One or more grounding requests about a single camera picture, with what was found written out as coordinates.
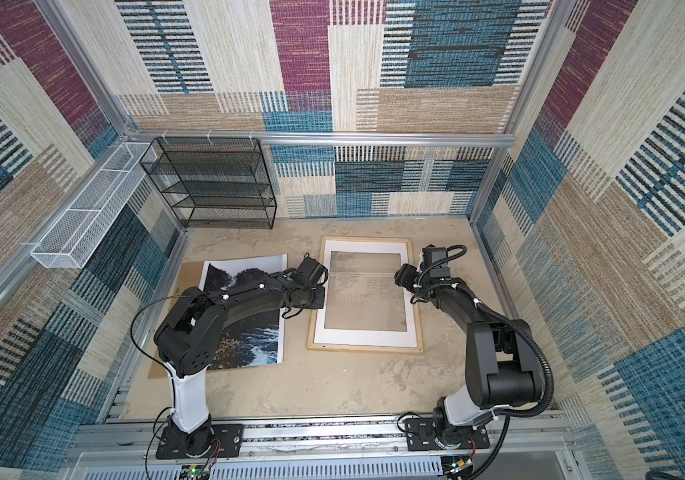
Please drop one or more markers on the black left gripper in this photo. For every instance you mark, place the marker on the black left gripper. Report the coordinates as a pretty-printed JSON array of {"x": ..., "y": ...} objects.
[{"x": 320, "y": 299}]

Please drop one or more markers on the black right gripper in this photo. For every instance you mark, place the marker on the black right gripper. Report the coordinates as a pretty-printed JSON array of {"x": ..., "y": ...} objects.
[{"x": 406, "y": 272}]

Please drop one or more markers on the clear acrylic sheet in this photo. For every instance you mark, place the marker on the clear acrylic sheet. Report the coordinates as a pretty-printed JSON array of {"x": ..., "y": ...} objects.
[{"x": 362, "y": 294}]

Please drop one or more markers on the black white landscape photo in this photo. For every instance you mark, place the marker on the black white landscape photo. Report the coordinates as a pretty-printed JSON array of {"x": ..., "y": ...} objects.
[{"x": 366, "y": 339}]

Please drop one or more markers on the light wooden picture frame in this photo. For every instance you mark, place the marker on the light wooden picture frame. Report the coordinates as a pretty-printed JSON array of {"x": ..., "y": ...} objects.
[{"x": 366, "y": 349}]

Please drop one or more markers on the colour landscape photo underneath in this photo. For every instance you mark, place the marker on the colour landscape photo underneath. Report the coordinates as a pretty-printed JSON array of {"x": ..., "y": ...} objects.
[{"x": 258, "y": 340}]

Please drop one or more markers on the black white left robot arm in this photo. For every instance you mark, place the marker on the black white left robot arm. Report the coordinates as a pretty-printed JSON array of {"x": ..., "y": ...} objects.
[{"x": 190, "y": 335}]

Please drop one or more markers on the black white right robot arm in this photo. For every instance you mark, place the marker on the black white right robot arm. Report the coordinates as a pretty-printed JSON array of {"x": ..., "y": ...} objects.
[{"x": 505, "y": 371}]

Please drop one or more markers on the brown hardboard backing panel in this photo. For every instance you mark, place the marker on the brown hardboard backing panel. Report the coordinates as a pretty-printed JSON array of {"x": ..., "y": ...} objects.
[{"x": 189, "y": 276}]

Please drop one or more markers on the black wire mesh shelf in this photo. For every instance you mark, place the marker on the black wire mesh shelf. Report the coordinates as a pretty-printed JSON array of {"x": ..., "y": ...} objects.
[{"x": 213, "y": 182}]

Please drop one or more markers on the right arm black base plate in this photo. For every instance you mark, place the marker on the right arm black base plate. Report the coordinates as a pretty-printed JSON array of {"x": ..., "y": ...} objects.
[{"x": 421, "y": 435}]

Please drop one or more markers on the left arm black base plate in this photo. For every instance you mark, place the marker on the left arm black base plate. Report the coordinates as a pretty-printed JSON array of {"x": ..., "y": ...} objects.
[{"x": 225, "y": 438}]

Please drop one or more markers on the aluminium front rail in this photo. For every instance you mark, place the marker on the aluminium front rail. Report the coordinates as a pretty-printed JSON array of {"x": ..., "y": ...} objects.
[{"x": 329, "y": 447}]

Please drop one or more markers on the white wire mesh basket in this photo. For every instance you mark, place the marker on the white wire mesh basket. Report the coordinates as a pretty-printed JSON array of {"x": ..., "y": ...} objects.
[{"x": 76, "y": 234}]

